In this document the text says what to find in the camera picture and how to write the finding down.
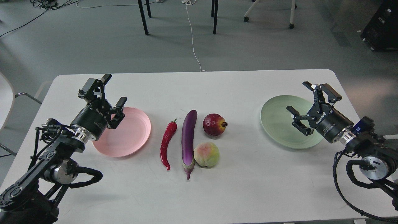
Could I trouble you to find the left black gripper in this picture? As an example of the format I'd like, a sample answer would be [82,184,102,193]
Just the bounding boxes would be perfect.
[71,74,127,141]

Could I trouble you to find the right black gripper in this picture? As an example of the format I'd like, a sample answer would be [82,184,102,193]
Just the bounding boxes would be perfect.
[287,81,354,143]

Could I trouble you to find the red chili pepper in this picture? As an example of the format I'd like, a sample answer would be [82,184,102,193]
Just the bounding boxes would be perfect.
[160,118,178,171]

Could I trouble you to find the purple eggplant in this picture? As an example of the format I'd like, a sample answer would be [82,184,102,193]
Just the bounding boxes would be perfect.
[181,110,197,180]

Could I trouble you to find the red pomegranate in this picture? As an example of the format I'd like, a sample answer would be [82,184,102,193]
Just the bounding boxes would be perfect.
[203,113,228,137]

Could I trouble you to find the green pink peach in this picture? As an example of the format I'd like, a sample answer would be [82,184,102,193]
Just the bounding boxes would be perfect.
[193,142,220,168]

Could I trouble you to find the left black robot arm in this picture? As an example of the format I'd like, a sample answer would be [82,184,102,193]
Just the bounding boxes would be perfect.
[1,74,127,224]

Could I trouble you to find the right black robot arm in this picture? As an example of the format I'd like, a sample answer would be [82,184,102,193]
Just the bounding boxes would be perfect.
[287,82,397,223]

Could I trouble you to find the green plate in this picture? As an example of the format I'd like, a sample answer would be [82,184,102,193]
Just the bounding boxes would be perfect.
[260,95,323,149]

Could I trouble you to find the pink plate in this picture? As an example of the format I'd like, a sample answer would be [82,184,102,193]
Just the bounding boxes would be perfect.
[93,107,151,157]

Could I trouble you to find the white chair at left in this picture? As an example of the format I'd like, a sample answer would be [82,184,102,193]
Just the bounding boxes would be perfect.
[0,72,43,156]

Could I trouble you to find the black equipment case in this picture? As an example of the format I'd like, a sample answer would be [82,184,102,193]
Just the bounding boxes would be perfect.
[360,0,398,51]

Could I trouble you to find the black table legs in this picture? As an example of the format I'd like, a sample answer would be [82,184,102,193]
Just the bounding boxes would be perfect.
[137,0,219,36]

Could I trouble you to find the white rolling chair base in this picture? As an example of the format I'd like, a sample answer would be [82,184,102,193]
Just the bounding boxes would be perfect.
[243,0,297,29]

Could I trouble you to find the black floor cables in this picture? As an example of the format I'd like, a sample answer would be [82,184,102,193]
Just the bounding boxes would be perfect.
[0,0,81,38]

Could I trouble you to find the white floor cable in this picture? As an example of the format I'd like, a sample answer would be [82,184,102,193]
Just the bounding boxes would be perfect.
[182,0,207,72]

